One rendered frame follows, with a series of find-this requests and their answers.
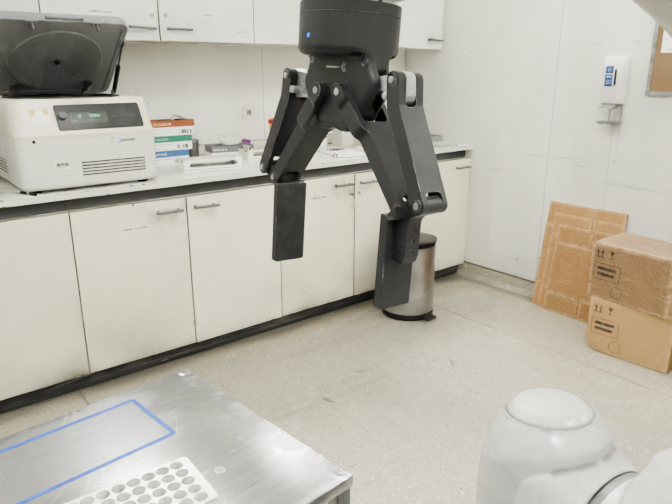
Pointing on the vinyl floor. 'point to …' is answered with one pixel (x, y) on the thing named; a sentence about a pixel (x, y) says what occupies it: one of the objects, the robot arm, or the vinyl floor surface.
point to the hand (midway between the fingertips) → (334, 266)
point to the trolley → (167, 449)
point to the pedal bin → (422, 303)
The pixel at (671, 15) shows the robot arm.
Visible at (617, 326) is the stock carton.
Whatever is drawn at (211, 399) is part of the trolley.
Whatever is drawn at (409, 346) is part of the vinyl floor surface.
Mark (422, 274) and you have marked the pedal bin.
